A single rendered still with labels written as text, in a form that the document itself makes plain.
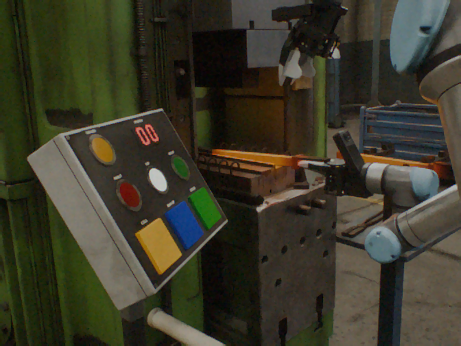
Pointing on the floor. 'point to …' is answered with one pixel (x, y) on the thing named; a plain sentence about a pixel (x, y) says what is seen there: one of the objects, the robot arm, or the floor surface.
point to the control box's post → (134, 325)
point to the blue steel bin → (403, 130)
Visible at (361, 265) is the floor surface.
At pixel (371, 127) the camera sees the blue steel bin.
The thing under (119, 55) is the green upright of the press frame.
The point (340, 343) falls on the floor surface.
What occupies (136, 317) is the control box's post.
